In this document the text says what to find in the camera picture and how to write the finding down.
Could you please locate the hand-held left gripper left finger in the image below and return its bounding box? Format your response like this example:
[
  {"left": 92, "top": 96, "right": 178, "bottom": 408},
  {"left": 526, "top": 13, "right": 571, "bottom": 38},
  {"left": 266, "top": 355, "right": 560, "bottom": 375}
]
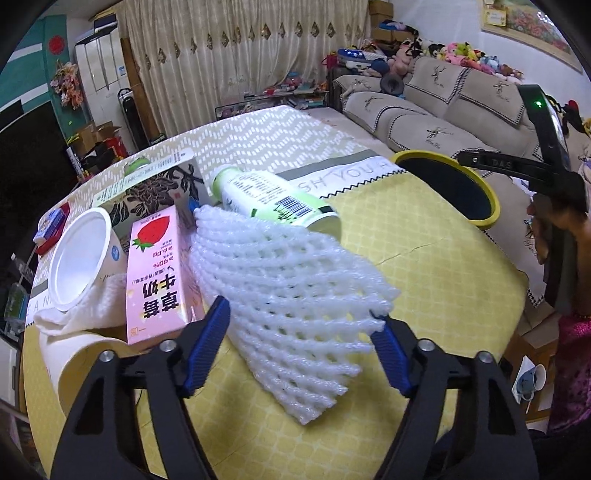
[{"left": 51, "top": 295, "right": 232, "bottom": 480}]

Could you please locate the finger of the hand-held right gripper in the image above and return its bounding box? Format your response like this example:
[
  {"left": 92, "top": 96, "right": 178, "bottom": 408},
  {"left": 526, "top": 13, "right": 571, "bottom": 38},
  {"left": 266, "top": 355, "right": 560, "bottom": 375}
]
[{"left": 457, "top": 150, "right": 548, "bottom": 183}]

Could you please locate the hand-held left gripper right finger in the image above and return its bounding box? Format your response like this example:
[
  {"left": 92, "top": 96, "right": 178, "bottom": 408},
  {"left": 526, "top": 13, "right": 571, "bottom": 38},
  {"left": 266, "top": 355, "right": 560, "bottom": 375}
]
[{"left": 369, "top": 314, "right": 541, "bottom": 480}]

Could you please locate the yellow rimmed black bin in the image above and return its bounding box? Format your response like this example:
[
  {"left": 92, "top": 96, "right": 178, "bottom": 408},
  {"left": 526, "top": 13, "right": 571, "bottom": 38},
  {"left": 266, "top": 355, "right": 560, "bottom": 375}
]
[{"left": 390, "top": 150, "right": 501, "bottom": 232}]

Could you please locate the pink strawberry milk carton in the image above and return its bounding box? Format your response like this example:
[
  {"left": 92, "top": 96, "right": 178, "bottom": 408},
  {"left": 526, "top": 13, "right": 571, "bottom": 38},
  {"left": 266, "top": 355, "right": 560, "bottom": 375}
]
[{"left": 126, "top": 205, "right": 200, "bottom": 345}]

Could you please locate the white foam fruit net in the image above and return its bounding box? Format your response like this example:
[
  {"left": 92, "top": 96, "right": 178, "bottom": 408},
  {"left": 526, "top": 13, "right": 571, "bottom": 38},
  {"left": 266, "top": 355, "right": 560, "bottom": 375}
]
[{"left": 189, "top": 205, "right": 402, "bottom": 426}]

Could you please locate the white paper cup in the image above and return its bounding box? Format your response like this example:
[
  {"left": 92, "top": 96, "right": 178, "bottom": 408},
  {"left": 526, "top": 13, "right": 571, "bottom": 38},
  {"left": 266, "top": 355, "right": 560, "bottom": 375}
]
[{"left": 48, "top": 208, "right": 129, "bottom": 313}]

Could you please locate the green white plastic bottle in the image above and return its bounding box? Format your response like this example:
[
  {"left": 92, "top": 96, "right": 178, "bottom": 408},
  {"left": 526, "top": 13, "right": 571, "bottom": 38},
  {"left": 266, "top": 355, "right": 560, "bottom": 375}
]
[{"left": 210, "top": 165, "right": 343, "bottom": 241}]

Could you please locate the person's right hand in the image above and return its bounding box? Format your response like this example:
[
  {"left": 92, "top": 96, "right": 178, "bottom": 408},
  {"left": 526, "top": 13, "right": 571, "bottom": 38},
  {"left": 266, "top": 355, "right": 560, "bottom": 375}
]
[{"left": 526, "top": 202, "right": 550, "bottom": 266}]

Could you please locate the yellow checked table mat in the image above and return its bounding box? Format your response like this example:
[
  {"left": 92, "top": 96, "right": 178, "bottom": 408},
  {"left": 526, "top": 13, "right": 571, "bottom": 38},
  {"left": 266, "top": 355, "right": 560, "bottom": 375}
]
[{"left": 21, "top": 166, "right": 530, "bottom": 480}]

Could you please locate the beige sofa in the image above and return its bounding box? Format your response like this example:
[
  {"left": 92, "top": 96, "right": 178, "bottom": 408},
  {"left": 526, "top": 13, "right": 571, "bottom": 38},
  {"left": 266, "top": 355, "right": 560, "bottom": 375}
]
[{"left": 332, "top": 55, "right": 591, "bottom": 308}]

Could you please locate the pile of plush toys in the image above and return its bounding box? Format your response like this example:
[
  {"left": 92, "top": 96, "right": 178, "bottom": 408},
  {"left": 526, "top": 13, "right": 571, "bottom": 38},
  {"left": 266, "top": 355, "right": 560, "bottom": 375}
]
[{"left": 336, "top": 36, "right": 528, "bottom": 85}]

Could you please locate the white paper towel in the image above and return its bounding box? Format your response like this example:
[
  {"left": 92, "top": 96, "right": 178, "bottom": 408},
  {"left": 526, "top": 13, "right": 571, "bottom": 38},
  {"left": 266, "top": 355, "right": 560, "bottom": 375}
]
[{"left": 34, "top": 272, "right": 131, "bottom": 336}]

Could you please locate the grey round cushion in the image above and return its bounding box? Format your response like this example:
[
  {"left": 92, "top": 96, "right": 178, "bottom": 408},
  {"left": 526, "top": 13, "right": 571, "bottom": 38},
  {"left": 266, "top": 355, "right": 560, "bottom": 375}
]
[{"left": 380, "top": 73, "right": 406, "bottom": 96}]

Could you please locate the blue white mug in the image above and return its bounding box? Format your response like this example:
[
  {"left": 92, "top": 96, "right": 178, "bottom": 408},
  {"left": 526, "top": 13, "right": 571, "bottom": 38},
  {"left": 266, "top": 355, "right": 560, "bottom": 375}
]
[{"left": 514, "top": 364, "right": 549, "bottom": 401}]

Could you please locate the grey white lettered cloth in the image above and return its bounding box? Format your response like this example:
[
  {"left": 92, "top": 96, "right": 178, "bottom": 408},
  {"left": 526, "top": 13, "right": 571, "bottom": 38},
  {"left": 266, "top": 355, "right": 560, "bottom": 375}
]
[{"left": 276, "top": 150, "right": 408, "bottom": 200}]

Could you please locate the floral bed mattress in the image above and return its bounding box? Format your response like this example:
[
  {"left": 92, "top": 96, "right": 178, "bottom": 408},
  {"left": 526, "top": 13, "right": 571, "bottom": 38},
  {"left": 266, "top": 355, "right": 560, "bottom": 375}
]
[{"left": 295, "top": 106, "right": 394, "bottom": 154}]

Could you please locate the stack of cardboard boxes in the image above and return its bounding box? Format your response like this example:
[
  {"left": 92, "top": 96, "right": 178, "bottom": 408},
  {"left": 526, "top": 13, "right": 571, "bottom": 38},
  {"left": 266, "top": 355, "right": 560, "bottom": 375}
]
[{"left": 368, "top": 0, "right": 394, "bottom": 43}]

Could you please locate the small red blue box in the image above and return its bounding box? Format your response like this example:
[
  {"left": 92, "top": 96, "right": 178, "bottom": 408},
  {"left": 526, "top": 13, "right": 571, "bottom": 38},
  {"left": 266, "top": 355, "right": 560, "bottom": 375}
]
[{"left": 34, "top": 205, "right": 71, "bottom": 253}]

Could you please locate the white beige patterned cloth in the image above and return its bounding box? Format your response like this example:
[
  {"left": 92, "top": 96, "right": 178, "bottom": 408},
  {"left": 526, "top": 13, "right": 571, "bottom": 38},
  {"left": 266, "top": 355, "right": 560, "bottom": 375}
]
[{"left": 32, "top": 105, "right": 393, "bottom": 296}]

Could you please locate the open cardboard box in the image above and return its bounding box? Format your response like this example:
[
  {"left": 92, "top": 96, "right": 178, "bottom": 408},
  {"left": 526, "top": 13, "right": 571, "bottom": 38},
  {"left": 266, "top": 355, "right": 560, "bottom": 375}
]
[{"left": 69, "top": 121, "right": 129, "bottom": 172}]

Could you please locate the pile of books and toys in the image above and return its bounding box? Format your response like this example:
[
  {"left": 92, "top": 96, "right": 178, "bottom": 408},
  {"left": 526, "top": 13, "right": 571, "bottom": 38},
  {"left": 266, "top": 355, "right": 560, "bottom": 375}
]
[{"left": 215, "top": 71, "right": 332, "bottom": 117}]

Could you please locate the black television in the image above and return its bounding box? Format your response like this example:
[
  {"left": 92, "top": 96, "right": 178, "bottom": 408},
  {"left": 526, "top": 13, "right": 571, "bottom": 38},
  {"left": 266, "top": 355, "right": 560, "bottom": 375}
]
[{"left": 0, "top": 99, "right": 80, "bottom": 271}]

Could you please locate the beige curtain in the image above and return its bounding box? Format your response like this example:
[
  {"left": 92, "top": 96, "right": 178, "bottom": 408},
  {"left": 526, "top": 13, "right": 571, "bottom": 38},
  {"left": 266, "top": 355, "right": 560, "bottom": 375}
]
[{"left": 117, "top": 0, "right": 371, "bottom": 141}]

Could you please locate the artificial flower bunch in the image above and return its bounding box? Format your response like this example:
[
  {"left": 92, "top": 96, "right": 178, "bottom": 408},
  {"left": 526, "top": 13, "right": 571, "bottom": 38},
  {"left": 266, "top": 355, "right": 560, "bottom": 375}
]
[{"left": 49, "top": 61, "right": 87, "bottom": 110}]

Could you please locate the white standing air conditioner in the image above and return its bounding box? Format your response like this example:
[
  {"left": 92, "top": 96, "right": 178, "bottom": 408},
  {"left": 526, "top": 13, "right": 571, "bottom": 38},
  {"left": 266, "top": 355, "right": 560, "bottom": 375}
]
[{"left": 74, "top": 31, "right": 136, "bottom": 136}]

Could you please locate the framed wall picture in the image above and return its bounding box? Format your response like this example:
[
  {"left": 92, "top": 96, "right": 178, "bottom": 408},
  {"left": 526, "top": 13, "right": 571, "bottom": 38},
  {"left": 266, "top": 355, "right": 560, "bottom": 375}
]
[{"left": 480, "top": 0, "right": 585, "bottom": 73}]

